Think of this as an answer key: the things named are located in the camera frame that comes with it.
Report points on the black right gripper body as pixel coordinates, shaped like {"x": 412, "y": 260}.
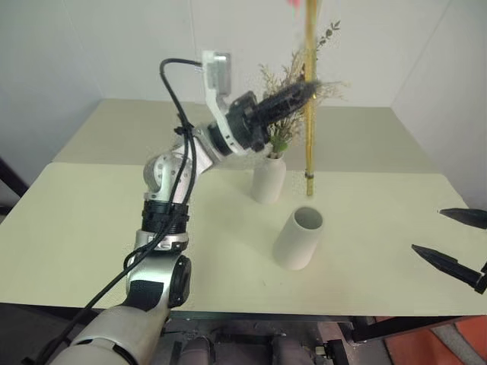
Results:
{"x": 481, "y": 279}

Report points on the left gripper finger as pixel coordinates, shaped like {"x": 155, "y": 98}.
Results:
{"x": 281, "y": 110}
{"x": 289, "y": 93}

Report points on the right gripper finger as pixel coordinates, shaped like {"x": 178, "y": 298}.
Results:
{"x": 470, "y": 217}
{"x": 441, "y": 262}

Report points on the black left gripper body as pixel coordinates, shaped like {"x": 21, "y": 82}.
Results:
{"x": 243, "y": 125}

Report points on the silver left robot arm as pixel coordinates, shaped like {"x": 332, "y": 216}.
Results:
{"x": 114, "y": 331}

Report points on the dried beige flower bouquet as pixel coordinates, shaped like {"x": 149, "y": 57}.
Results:
{"x": 289, "y": 76}

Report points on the white bottle-shaped vase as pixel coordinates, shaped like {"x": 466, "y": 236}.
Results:
{"x": 268, "y": 178}

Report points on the white cylindrical vase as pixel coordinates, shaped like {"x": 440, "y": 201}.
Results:
{"x": 296, "y": 243}

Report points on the dark rounded shape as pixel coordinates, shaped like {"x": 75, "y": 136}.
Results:
{"x": 196, "y": 351}

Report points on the dark furniture piece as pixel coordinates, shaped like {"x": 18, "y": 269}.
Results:
{"x": 11, "y": 186}

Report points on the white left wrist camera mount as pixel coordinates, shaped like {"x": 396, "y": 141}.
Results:
{"x": 207, "y": 81}

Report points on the black metal table frame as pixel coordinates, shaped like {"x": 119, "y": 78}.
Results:
{"x": 399, "y": 325}

